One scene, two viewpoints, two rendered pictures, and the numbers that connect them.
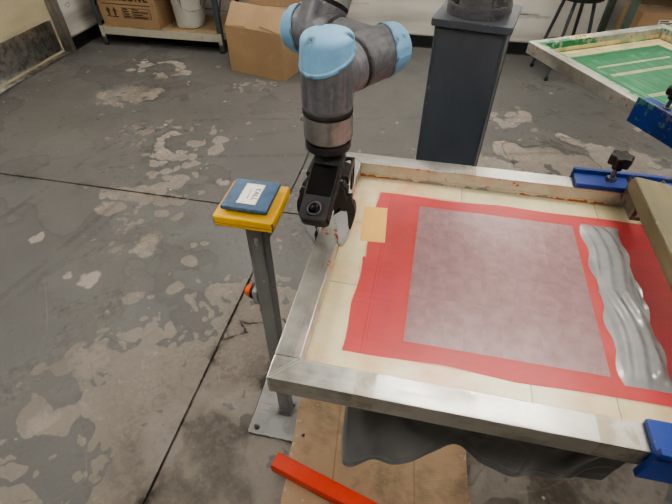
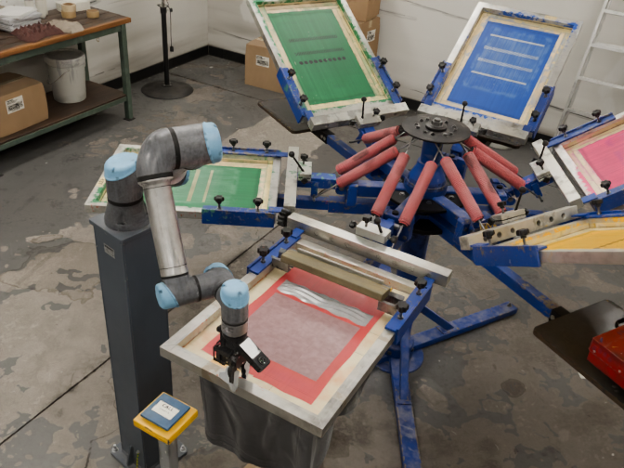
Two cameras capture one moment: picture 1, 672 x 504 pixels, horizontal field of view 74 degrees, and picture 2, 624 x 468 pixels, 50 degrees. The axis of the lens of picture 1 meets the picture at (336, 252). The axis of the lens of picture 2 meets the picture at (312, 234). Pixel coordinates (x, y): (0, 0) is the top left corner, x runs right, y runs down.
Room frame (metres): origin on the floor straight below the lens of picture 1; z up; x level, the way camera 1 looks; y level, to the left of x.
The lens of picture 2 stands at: (0.04, 1.32, 2.43)
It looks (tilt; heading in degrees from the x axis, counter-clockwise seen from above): 33 degrees down; 286
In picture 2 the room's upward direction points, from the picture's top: 5 degrees clockwise
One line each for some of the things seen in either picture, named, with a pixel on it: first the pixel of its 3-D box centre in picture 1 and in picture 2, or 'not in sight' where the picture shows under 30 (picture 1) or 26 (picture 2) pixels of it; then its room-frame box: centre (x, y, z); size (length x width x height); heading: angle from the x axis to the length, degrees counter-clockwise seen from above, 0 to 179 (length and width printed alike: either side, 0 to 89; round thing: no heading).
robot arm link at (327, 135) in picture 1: (326, 125); (234, 324); (0.61, 0.01, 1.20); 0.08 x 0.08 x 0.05
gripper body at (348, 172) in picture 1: (329, 167); (232, 344); (0.62, 0.01, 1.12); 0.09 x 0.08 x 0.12; 168
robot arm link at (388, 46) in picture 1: (365, 52); (215, 283); (0.70, -0.05, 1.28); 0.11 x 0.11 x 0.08; 46
